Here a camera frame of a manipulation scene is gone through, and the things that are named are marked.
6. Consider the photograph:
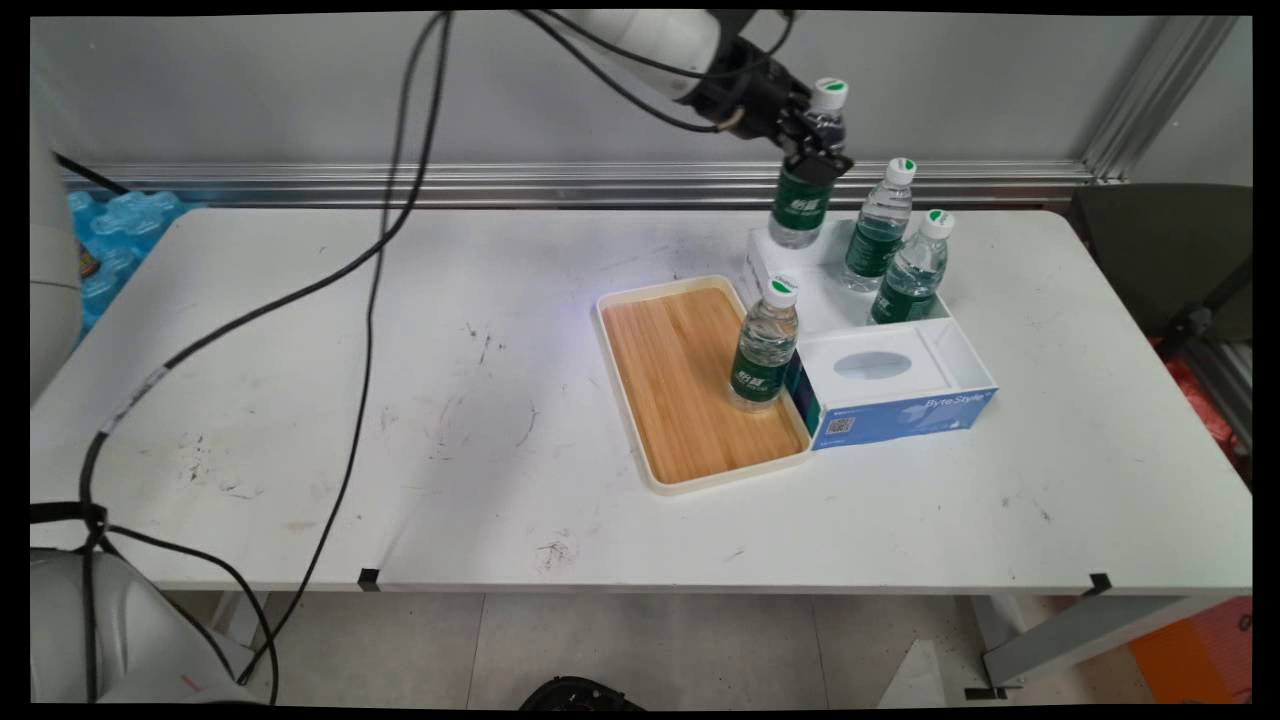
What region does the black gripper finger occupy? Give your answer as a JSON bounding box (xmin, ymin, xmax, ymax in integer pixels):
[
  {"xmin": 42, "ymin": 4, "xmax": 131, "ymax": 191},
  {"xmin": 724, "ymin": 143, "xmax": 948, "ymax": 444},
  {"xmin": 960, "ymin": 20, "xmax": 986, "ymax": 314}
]
[
  {"xmin": 797, "ymin": 98, "xmax": 847, "ymax": 154},
  {"xmin": 783, "ymin": 140, "xmax": 856, "ymax": 188}
]

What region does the dark grey chair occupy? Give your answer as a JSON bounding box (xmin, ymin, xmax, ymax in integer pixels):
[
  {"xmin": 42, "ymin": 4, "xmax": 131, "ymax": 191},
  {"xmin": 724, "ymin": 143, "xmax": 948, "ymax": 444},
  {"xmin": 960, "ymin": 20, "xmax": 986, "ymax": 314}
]
[{"xmin": 1072, "ymin": 183, "xmax": 1253, "ymax": 346}]

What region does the white tissue box oval opening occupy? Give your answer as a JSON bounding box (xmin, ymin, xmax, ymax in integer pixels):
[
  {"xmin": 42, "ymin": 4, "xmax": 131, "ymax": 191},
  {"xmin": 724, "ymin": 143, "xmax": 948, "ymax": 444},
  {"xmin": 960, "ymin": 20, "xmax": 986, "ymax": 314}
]
[{"xmin": 797, "ymin": 325, "xmax": 953, "ymax": 411}]

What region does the thin black cable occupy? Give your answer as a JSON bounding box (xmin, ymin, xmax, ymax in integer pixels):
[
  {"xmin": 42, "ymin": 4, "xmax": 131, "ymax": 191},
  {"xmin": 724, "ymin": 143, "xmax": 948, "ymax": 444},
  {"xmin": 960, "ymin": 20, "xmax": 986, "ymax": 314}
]
[{"xmin": 235, "ymin": 12, "xmax": 453, "ymax": 691}]

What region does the white and blue cardboard box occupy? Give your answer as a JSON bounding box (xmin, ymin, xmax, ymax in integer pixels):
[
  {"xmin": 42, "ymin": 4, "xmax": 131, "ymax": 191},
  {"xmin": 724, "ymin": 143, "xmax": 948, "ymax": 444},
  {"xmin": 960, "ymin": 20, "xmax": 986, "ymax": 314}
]
[{"xmin": 745, "ymin": 218, "xmax": 999, "ymax": 452}]

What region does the orange floor mat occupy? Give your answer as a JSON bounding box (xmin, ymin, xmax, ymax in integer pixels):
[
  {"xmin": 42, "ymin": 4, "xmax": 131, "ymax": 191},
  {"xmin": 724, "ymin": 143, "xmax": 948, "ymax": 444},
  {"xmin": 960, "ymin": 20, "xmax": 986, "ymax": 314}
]
[{"xmin": 1130, "ymin": 598, "xmax": 1253, "ymax": 706}]

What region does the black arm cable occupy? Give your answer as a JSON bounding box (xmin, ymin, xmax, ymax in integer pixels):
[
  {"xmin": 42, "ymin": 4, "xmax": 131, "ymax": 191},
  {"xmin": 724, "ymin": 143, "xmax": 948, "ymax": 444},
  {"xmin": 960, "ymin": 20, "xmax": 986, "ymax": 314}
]
[
  {"xmin": 540, "ymin": 10, "xmax": 801, "ymax": 83},
  {"xmin": 515, "ymin": 10, "xmax": 746, "ymax": 136}
]

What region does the wooden tray with cream rim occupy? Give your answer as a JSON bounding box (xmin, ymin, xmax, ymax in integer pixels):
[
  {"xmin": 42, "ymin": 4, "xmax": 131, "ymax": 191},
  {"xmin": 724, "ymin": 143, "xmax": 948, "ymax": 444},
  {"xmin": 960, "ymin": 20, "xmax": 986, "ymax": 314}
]
[{"xmin": 594, "ymin": 274, "xmax": 813, "ymax": 497}]

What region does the thick black cable grey tape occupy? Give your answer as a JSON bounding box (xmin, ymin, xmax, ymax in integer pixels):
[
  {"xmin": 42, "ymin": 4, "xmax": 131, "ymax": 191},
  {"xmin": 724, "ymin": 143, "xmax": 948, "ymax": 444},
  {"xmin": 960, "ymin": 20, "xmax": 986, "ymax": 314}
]
[{"xmin": 78, "ymin": 10, "xmax": 456, "ymax": 701}]

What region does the shrink-wrapped water bottle pack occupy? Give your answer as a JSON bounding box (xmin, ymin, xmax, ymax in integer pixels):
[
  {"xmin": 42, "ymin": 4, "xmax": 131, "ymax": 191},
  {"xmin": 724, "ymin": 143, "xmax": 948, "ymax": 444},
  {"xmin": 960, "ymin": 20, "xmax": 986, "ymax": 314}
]
[{"xmin": 68, "ymin": 190, "xmax": 206, "ymax": 336}]

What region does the white table leg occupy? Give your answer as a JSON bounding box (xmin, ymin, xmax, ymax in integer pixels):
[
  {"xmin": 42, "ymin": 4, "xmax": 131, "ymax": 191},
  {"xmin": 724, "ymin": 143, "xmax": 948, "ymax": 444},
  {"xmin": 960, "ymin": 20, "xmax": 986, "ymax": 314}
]
[{"xmin": 965, "ymin": 592, "xmax": 1243, "ymax": 701}]

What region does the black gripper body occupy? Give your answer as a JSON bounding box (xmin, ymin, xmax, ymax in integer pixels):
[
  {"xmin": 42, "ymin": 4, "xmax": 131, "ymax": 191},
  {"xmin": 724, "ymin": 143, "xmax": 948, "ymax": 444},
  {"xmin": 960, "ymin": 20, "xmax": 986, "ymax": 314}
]
[{"xmin": 690, "ymin": 36, "xmax": 816, "ymax": 149}]

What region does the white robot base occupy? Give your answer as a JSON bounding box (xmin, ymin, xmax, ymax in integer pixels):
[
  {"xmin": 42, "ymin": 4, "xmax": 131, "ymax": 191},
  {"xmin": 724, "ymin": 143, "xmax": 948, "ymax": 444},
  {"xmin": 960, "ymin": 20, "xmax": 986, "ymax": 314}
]
[{"xmin": 30, "ymin": 548, "xmax": 273, "ymax": 706}]

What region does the slanted aluminium profile post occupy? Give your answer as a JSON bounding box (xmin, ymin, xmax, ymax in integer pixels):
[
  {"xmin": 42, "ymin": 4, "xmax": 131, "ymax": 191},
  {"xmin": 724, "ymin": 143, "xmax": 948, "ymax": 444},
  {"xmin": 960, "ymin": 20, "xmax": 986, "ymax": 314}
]
[{"xmin": 1080, "ymin": 15, "xmax": 1243, "ymax": 183}]

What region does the black round object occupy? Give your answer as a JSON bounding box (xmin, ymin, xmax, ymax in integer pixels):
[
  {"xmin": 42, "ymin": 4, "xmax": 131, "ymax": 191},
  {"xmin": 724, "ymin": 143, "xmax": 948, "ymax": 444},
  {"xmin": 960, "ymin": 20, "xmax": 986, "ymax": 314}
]
[{"xmin": 520, "ymin": 676, "xmax": 647, "ymax": 713}]

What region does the green label water bottle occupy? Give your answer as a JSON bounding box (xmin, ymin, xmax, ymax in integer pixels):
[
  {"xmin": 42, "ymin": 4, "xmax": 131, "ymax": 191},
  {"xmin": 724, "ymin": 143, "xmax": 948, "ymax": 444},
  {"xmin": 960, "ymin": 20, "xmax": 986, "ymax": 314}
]
[
  {"xmin": 868, "ymin": 208, "xmax": 956, "ymax": 326},
  {"xmin": 767, "ymin": 78, "xmax": 851, "ymax": 251},
  {"xmin": 728, "ymin": 275, "xmax": 801, "ymax": 413},
  {"xmin": 840, "ymin": 157, "xmax": 918, "ymax": 294}
]

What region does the horizontal aluminium profile rail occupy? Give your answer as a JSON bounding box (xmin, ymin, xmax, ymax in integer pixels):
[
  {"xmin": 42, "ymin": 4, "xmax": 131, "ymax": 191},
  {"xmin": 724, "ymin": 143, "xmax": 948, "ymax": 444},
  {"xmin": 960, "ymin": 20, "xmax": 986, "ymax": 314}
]
[{"xmin": 60, "ymin": 160, "xmax": 1101, "ymax": 209}]

